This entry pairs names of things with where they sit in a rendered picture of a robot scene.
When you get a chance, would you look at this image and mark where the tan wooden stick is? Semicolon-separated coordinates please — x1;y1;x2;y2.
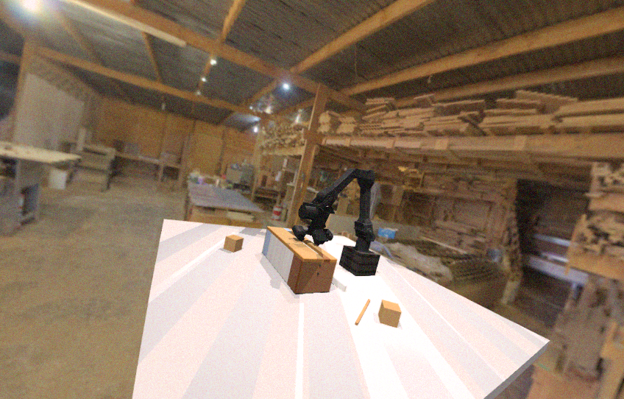
355;299;370;326

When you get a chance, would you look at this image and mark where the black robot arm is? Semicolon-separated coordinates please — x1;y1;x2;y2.
298;168;376;253

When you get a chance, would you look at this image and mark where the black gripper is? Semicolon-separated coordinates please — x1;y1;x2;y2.
292;219;333;242

